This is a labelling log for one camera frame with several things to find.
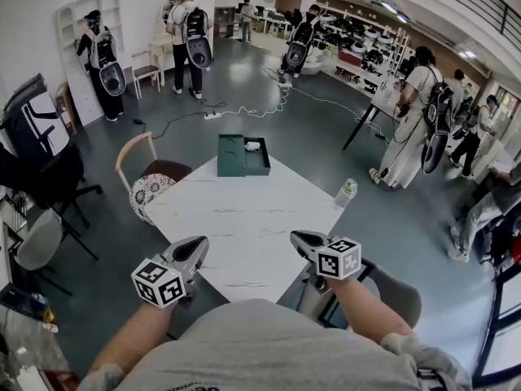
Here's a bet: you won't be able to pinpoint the black floor cable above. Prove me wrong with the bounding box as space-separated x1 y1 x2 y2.
134 95 227 140

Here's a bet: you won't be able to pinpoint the coiled white cable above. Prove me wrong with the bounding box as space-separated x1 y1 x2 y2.
219 86 291 117

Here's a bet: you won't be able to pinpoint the person's grey shirt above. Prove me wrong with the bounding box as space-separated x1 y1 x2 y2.
77 298 473 391

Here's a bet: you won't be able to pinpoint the clear plastic water bottle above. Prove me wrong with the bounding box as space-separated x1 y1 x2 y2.
333 178 359 210

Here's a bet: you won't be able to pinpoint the long white cable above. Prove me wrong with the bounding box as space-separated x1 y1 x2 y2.
291 86 386 140

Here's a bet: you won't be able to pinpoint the white shelf cabinet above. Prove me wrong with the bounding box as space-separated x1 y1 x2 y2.
55 0 123 128

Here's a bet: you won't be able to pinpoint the grey shoulder strap with buckle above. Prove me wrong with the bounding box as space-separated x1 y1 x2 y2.
414 367 449 391

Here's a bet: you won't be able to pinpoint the ceiling strip lights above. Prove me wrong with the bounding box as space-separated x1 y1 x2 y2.
238 0 477 59

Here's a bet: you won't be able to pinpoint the white pod backpack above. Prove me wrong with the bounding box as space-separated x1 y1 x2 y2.
286 21 314 72
90 30 127 97
182 7 215 71

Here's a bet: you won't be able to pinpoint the dark green box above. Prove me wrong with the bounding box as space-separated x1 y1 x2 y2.
217 134 273 178

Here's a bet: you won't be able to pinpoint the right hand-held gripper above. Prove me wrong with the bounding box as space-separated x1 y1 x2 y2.
289 229 362 293

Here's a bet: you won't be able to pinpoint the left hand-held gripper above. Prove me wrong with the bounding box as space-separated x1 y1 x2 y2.
130 235 210 310

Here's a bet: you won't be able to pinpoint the white chair with brown seat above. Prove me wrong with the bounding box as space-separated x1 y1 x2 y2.
132 53 163 99

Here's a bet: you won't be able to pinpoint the white shelving rack with equipment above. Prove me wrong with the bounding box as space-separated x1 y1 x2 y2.
317 12 410 95

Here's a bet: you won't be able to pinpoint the glass side table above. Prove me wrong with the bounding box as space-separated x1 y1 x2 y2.
0 283 78 382

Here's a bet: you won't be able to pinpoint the small wooden side cabinet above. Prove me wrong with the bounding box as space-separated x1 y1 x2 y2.
55 81 78 136

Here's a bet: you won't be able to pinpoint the white table with black legs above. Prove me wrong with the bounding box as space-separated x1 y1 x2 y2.
343 87 404 151

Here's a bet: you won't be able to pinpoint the black balcony railing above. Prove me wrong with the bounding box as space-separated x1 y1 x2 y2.
401 0 521 52

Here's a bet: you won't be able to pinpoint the black pod backpack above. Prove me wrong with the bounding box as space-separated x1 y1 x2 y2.
421 81 455 175

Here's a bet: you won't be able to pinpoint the white vanity with mirror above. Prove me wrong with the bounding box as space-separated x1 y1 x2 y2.
149 0 212 87

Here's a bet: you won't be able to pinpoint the round patterned cushion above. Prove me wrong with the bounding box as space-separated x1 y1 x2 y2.
129 173 177 226

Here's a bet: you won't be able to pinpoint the beige shell chair black legs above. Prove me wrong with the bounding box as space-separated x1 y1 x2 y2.
295 258 423 330

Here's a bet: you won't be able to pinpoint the person's left forearm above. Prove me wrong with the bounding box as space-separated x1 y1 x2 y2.
89 299 176 376

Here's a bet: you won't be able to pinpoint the grey shell chair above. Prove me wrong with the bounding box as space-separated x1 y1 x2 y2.
15 209 99 297

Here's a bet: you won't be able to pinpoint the row of office desks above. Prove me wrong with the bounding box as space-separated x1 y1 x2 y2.
213 5 294 38

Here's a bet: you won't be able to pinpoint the white oval basin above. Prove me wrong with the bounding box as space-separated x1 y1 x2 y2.
303 53 326 77

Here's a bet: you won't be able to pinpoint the person's right forearm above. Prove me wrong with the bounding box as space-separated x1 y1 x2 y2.
325 275 414 341

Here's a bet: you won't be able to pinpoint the row of black white devices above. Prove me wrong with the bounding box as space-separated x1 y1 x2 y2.
321 14 394 63

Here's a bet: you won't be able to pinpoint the black office chair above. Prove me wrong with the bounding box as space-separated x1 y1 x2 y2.
0 126 103 260

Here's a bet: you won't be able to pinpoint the wooden chair with brown seat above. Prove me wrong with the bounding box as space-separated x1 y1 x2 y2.
115 131 193 187

